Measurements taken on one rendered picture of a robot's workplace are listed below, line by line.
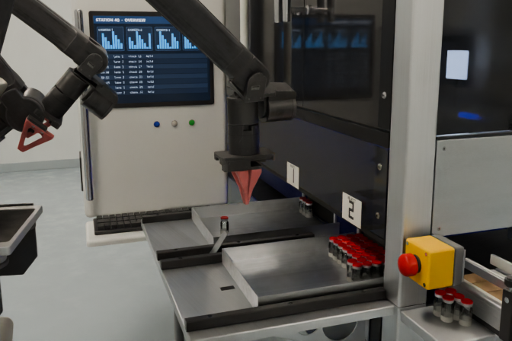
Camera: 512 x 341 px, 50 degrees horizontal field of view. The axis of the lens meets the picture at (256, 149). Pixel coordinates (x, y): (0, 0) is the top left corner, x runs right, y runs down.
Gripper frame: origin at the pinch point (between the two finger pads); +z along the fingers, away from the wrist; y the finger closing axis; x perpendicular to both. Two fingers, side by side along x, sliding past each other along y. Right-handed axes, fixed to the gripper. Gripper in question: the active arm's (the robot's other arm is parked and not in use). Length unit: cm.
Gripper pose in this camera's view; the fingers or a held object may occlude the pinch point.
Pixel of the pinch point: (245, 199)
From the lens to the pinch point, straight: 104.5
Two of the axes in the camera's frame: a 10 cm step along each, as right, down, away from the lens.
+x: -3.1, -1.8, 9.3
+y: 9.5, -0.9, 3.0
